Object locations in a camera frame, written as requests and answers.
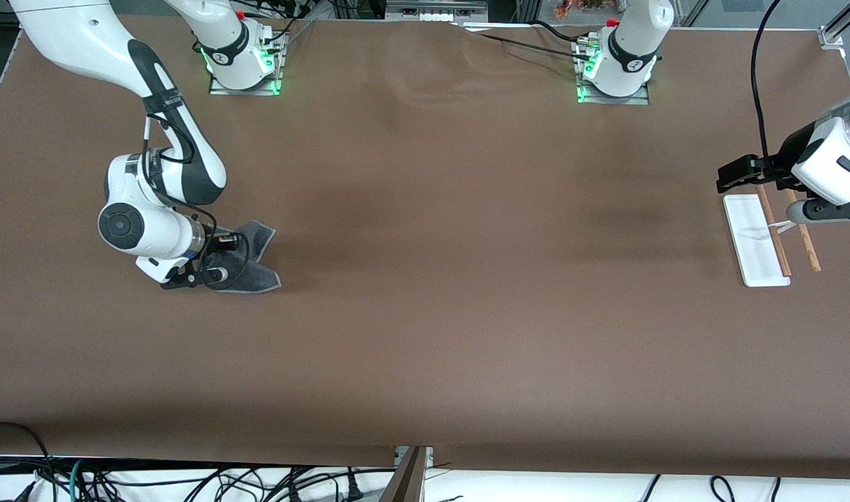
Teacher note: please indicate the grey black left gripper body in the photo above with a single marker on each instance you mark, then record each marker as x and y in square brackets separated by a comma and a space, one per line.
[784, 163]

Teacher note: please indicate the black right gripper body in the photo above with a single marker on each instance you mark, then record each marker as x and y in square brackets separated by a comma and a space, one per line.
[219, 243]

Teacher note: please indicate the grey microfibre towel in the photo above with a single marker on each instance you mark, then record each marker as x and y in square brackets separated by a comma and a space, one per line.
[257, 279]

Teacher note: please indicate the orange artificial flowers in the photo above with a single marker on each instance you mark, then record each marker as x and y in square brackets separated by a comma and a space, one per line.
[578, 7]

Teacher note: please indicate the white power strip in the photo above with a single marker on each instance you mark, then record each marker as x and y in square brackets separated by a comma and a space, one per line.
[435, 10]

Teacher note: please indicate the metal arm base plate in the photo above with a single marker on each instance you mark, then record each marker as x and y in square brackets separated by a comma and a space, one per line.
[219, 89]
[641, 99]

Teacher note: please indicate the aluminium frame profile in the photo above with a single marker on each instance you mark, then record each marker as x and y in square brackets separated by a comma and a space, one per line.
[832, 35]

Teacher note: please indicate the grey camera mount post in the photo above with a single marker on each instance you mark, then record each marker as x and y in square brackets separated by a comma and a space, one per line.
[407, 481]

